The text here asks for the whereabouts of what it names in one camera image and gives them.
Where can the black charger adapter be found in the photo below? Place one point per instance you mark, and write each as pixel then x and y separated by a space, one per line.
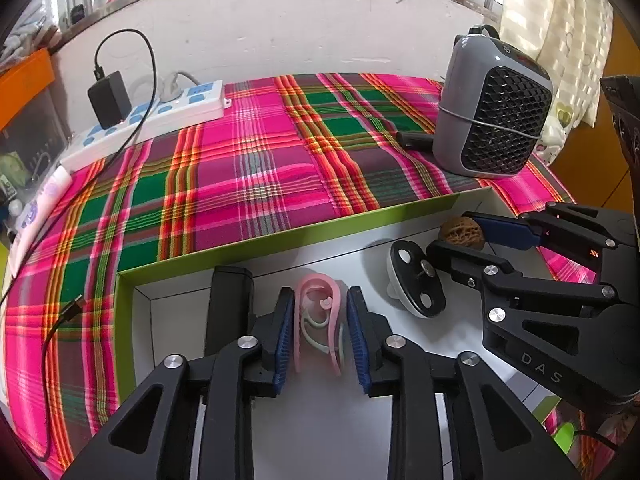
pixel 110 102

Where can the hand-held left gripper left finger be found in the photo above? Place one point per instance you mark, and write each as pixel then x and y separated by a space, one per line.
pixel 282 340

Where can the grey space heater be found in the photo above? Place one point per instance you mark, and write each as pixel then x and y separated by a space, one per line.
pixel 460 85

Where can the pink white tube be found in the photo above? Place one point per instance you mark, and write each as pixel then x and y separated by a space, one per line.
pixel 35 210

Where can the green knob white base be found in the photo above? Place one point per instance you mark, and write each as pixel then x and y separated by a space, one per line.
pixel 565 437

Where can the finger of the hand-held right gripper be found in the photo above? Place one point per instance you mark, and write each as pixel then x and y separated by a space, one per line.
pixel 470 260
pixel 505 230

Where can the brown walnut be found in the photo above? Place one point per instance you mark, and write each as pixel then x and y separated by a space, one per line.
pixel 457 232

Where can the clear bin with orange lid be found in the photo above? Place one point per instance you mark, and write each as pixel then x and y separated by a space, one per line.
pixel 30 77

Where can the black flashlight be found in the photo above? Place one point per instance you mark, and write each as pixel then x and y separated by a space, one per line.
pixel 227 305

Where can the white gloves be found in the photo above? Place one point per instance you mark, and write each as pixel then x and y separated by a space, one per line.
pixel 25 35

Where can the pink green plaid tablecloth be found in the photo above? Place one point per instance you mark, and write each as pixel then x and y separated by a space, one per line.
pixel 250 185

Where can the black heater plug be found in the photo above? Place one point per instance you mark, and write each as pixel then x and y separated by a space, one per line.
pixel 415 140

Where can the white blue power strip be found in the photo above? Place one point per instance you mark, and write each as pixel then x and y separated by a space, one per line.
pixel 200 97

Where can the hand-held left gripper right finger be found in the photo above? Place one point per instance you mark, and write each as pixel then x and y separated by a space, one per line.
pixel 357 340

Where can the wooden cabinet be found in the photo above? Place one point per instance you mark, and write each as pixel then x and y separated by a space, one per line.
pixel 585 175

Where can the pink loop clip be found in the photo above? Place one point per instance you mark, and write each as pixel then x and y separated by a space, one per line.
pixel 320 280

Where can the cream heart print curtain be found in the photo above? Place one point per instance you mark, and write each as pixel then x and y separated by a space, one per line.
pixel 565 35

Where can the shallow green cardboard box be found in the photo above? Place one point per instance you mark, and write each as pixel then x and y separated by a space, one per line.
pixel 170 320

